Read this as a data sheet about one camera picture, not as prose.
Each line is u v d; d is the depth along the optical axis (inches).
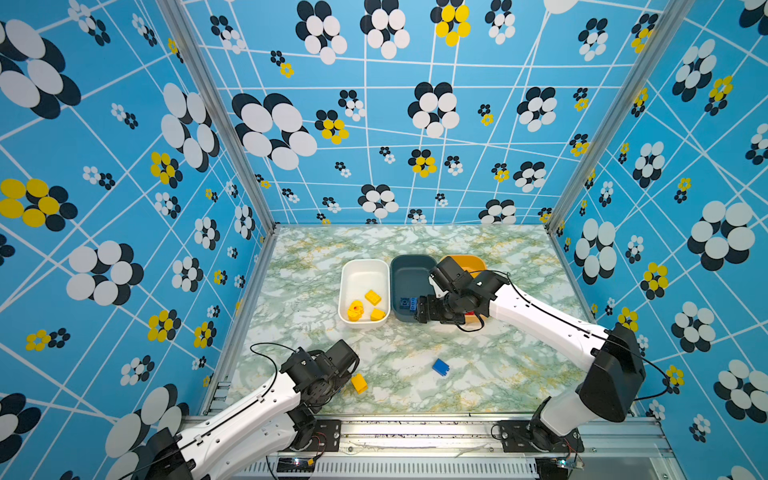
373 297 38.8
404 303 37.8
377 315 35.9
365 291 39.2
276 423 23.6
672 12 26.9
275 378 20.7
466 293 23.3
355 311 36.8
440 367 33.2
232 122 35.7
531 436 25.6
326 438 28.8
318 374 22.6
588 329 17.9
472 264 40.2
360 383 31.6
